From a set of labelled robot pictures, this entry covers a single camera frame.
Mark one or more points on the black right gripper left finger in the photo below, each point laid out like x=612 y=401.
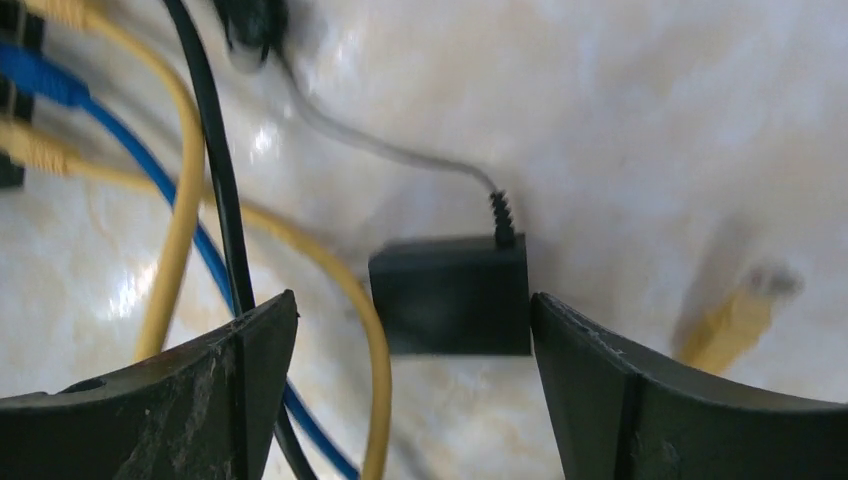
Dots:
x=204 y=409

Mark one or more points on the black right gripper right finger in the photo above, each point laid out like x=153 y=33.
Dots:
x=620 y=410

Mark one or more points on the black power adapter left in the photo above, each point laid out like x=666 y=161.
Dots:
x=453 y=296

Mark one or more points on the black network switch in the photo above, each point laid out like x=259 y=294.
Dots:
x=20 y=28

